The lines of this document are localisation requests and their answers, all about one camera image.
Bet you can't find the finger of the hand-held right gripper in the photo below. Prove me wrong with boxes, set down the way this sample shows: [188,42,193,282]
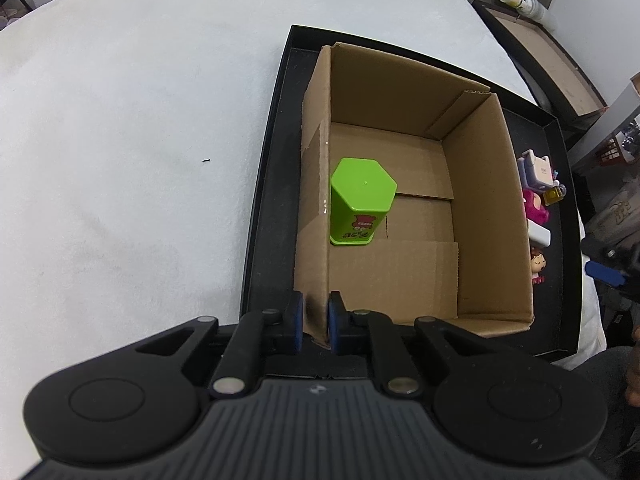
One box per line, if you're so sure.
[584,259,629,288]

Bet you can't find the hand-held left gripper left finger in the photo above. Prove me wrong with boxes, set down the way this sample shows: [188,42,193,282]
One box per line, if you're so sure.
[134,290,305,399]

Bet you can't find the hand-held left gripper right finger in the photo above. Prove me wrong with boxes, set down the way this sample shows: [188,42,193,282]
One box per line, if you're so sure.
[327,290,502,399]

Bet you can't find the brown-haired doll figure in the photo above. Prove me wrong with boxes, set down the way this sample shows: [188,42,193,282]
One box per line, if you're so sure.
[529,246,548,285]

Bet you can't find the white charger plug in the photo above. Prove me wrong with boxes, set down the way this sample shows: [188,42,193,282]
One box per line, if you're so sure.
[527,222,552,247]

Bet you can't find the pink bear toy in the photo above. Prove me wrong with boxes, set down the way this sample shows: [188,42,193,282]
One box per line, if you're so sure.
[521,187,551,226]

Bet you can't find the black shallow tray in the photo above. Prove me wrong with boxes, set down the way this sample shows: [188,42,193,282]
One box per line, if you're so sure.
[239,24,586,371]

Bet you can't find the brown cardboard box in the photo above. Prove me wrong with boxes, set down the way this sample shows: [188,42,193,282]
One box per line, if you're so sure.
[294,42,536,351]

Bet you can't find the lavender white toy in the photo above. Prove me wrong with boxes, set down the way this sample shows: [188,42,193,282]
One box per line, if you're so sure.
[516,149,558,191]

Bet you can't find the grey patterned bag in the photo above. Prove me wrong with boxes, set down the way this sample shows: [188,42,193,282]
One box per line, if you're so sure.
[584,194,640,241]

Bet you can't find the brick pattern small box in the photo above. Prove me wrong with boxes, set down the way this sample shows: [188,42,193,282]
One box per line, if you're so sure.
[600,135,632,167]

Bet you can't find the person's grey pants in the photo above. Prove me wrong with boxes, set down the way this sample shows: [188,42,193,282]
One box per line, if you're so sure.
[570,344,640,480]

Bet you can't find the green hexagonal container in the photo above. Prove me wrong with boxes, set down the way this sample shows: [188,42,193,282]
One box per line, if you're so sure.
[329,157,398,247]

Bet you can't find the white side shelf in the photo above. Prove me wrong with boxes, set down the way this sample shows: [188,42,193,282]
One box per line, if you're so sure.
[569,74,640,172]

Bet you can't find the black tray with cardboard bottom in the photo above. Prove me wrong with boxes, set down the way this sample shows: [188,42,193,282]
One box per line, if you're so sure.
[472,0,609,128]

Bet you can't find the white yellow plastic bottle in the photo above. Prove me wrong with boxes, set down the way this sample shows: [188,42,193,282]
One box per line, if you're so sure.
[496,0,547,22]

